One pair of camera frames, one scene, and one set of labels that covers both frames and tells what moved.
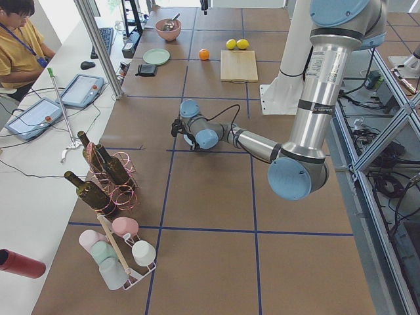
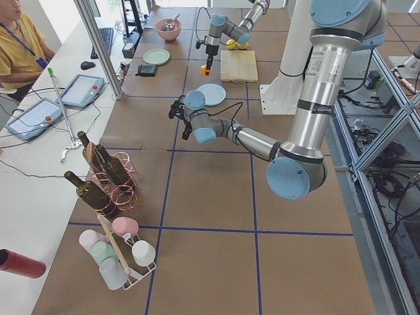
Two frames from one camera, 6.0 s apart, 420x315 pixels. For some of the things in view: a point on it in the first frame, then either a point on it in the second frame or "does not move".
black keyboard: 106,34 does not move
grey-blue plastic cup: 113,272 does not move
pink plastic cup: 123,225 does not move
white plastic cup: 144,252 does not move
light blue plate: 187,138 to 214,94
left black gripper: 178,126 to 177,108
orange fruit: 204,54 to 203,70
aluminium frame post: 84,16 does not move
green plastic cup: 101,250 does not move
